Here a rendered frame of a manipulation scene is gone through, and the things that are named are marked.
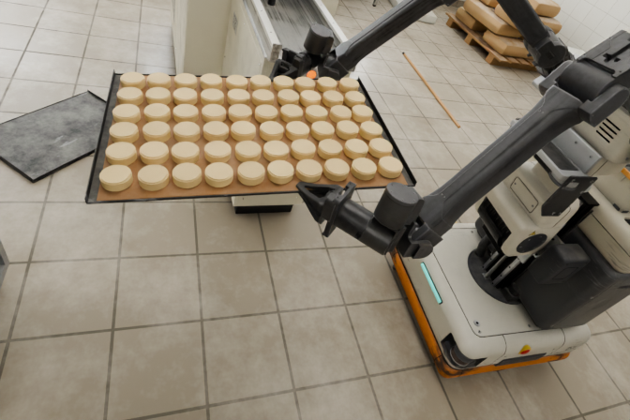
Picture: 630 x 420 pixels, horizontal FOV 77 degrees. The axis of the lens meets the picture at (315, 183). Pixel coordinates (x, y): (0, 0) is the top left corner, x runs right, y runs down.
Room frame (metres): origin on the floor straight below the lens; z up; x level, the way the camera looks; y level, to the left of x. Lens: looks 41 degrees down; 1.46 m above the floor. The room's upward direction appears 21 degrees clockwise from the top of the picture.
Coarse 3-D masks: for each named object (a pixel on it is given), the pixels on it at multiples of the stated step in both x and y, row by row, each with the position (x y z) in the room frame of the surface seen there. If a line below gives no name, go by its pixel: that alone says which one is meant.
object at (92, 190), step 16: (112, 80) 0.70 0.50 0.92; (336, 80) 0.98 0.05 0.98; (112, 96) 0.66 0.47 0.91; (368, 96) 0.93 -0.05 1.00; (384, 128) 0.82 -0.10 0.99; (96, 160) 0.47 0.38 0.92; (400, 160) 0.72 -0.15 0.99; (96, 176) 0.44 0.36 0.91; (96, 192) 0.41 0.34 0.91; (256, 192) 0.51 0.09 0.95; (272, 192) 0.52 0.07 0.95; (288, 192) 0.54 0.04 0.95
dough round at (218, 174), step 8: (208, 168) 0.52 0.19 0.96; (216, 168) 0.52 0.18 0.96; (224, 168) 0.53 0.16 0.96; (208, 176) 0.50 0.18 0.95; (216, 176) 0.50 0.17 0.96; (224, 176) 0.51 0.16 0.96; (232, 176) 0.52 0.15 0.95; (208, 184) 0.50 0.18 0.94; (216, 184) 0.49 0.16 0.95; (224, 184) 0.50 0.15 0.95
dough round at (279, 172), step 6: (276, 162) 0.58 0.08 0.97; (282, 162) 0.59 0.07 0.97; (288, 162) 0.59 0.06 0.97; (270, 168) 0.56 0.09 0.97; (276, 168) 0.57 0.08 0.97; (282, 168) 0.57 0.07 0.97; (288, 168) 0.58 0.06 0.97; (270, 174) 0.55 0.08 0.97; (276, 174) 0.55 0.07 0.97; (282, 174) 0.55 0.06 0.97; (288, 174) 0.56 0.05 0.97; (270, 180) 0.55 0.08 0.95; (276, 180) 0.55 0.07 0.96; (282, 180) 0.55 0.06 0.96; (288, 180) 0.56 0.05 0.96
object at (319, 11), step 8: (304, 0) 1.86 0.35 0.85; (312, 0) 1.78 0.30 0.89; (320, 0) 1.77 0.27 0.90; (312, 8) 1.76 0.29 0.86; (320, 8) 1.69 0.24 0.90; (320, 16) 1.67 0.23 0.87; (328, 16) 1.63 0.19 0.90; (328, 24) 1.58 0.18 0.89; (336, 24) 1.57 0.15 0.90; (336, 32) 1.51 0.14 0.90; (336, 40) 1.49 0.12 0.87; (344, 40) 1.45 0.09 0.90
